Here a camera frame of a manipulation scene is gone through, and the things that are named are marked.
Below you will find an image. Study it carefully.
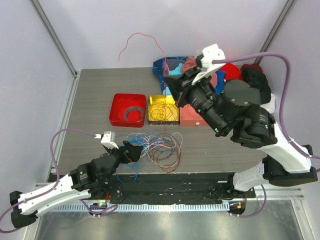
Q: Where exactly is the brown cable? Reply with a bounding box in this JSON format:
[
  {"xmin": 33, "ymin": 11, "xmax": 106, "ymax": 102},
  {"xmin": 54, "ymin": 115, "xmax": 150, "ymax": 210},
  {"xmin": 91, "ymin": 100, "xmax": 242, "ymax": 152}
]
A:
[{"xmin": 149, "ymin": 139, "xmax": 182, "ymax": 173}]

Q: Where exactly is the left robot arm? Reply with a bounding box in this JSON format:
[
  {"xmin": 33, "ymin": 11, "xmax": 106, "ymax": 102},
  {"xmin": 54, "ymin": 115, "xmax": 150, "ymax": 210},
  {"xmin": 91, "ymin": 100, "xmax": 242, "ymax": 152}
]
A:
[{"xmin": 9, "ymin": 140, "xmax": 144, "ymax": 229}]

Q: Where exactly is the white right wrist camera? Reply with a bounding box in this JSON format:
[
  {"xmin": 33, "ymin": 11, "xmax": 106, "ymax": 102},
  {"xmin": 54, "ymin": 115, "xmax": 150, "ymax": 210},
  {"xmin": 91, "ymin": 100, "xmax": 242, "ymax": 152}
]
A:
[{"xmin": 191, "ymin": 43, "xmax": 226, "ymax": 86}]

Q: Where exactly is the royal blue cloth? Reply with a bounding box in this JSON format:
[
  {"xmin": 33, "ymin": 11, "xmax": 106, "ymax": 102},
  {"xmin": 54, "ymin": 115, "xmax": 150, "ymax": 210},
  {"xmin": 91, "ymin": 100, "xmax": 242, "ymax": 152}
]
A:
[{"xmin": 214, "ymin": 70, "xmax": 225, "ymax": 95}]

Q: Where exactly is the dark red cloth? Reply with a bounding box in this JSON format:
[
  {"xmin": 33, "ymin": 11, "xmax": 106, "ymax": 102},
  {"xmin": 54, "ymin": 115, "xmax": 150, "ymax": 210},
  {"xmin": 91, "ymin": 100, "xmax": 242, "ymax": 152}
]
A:
[{"xmin": 240, "ymin": 63, "xmax": 263, "ymax": 73}]

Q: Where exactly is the cyan cloth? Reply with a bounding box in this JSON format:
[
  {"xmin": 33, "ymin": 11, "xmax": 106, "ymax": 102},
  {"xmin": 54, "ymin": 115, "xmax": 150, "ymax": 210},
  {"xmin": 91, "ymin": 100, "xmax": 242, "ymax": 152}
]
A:
[{"xmin": 169, "ymin": 65, "xmax": 182, "ymax": 76}]

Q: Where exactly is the salmon pink box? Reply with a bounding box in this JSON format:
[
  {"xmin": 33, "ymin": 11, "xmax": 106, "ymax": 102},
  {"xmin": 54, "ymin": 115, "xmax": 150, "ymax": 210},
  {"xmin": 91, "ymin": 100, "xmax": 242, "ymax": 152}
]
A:
[{"xmin": 179, "ymin": 104, "xmax": 208, "ymax": 127}]

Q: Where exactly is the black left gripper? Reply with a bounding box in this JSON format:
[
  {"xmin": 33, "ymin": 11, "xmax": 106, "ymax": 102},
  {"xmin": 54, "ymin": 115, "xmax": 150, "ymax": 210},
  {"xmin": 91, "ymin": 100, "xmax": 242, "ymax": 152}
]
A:
[{"xmin": 105, "ymin": 140, "xmax": 143, "ymax": 169}]

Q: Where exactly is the grey tape roll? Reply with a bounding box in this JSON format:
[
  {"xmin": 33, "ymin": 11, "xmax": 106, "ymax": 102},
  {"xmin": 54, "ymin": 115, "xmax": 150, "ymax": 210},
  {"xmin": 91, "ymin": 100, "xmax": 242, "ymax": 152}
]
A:
[{"xmin": 123, "ymin": 106, "xmax": 145, "ymax": 123}]

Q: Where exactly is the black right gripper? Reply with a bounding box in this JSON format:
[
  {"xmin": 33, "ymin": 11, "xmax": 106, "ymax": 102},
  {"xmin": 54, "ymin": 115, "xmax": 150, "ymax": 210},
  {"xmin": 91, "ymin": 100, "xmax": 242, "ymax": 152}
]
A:
[{"xmin": 164, "ymin": 66, "xmax": 227, "ymax": 136}]

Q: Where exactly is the gold metal tin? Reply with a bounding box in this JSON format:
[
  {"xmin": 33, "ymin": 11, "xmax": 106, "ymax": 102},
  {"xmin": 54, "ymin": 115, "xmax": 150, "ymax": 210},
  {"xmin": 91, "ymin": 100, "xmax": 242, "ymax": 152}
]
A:
[{"xmin": 147, "ymin": 95, "xmax": 180, "ymax": 126}]

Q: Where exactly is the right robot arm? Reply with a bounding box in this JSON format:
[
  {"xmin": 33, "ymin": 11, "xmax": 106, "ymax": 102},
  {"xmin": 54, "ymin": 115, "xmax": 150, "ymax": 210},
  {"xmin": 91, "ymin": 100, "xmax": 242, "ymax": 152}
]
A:
[{"xmin": 163, "ymin": 68, "xmax": 318, "ymax": 198}]

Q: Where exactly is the grey cloth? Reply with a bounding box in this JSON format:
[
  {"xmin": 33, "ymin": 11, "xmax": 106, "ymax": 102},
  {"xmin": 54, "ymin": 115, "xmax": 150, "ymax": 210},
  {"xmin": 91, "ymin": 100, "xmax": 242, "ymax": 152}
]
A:
[{"xmin": 166, "ymin": 59, "xmax": 186, "ymax": 71}]

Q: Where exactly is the red plastic box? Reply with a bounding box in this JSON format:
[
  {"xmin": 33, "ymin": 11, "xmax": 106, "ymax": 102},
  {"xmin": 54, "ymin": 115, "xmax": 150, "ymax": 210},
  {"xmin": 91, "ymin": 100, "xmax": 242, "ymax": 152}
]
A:
[{"xmin": 109, "ymin": 93, "xmax": 147, "ymax": 128}]

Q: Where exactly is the dusty pink cloth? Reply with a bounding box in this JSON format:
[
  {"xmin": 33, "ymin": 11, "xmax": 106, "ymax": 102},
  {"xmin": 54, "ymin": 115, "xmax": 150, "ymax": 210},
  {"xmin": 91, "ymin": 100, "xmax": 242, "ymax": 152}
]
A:
[{"xmin": 180, "ymin": 56, "xmax": 218, "ymax": 88}]

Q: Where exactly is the white slotted cable duct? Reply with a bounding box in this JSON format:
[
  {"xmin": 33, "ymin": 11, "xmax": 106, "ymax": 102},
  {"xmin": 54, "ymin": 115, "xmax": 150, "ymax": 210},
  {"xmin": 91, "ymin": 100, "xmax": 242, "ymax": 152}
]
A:
[{"xmin": 51, "ymin": 202, "xmax": 230, "ymax": 213}]

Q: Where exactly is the black cloth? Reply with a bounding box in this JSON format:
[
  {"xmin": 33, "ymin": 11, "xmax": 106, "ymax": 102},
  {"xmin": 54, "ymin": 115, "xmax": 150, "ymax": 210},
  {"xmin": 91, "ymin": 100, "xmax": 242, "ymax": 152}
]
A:
[{"xmin": 241, "ymin": 67, "xmax": 271, "ymax": 104}]

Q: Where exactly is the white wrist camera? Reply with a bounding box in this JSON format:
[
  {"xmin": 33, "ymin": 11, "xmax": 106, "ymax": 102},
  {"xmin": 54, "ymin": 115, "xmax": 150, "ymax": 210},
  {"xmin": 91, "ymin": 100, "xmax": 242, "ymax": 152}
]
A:
[
  {"xmin": 94, "ymin": 131, "xmax": 119, "ymax": 149},
  {"xmin": 191, "ymin": 43, "xmax": 226, "ymax": 86}
]

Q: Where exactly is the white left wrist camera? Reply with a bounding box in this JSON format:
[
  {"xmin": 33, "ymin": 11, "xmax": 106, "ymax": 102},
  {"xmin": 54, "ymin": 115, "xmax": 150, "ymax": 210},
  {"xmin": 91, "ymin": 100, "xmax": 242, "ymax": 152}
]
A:
[{"xmin": 94, "ymin": 131, "xmax": 119, "ymax": 149}]

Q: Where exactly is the red cable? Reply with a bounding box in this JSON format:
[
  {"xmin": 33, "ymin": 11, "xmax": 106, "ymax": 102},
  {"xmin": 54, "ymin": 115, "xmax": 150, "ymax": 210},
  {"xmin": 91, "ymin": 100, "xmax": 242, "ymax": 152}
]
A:
[{"xmin": 118, "ymin": 32, "xmax": 171, "ymax": 141}]

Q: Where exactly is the thin yellow cable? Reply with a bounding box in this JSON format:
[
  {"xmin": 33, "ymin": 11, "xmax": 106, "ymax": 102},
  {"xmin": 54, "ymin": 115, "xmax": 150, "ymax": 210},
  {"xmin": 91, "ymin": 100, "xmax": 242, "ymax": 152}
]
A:
[{"xmin": 149, "ymin": 97, "xmax": 180, "ymax": 123}]

